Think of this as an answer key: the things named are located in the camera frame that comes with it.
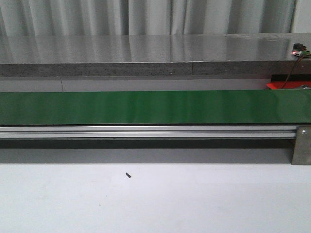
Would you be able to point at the grey stone counter shelf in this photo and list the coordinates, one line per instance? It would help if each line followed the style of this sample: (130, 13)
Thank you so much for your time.
(152, 55)

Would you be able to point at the green conveyor belt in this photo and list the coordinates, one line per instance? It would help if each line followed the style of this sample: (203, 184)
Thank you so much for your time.
(156, 107)

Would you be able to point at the red plastic tray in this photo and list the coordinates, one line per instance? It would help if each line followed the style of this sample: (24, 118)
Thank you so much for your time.
(289, 85)

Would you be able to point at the small green circuit board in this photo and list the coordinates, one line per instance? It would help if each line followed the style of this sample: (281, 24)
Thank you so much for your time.
(300, 50)

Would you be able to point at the grey pleated curtain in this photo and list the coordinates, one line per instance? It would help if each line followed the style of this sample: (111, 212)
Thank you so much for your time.
(153, 17)

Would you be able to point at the aluminium conveyor side rail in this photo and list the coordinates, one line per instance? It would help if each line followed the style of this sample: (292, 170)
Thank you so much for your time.
(173, 131)

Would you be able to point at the steel conveyor support bracket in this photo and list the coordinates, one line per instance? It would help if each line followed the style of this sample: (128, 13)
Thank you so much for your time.
(302, 148)

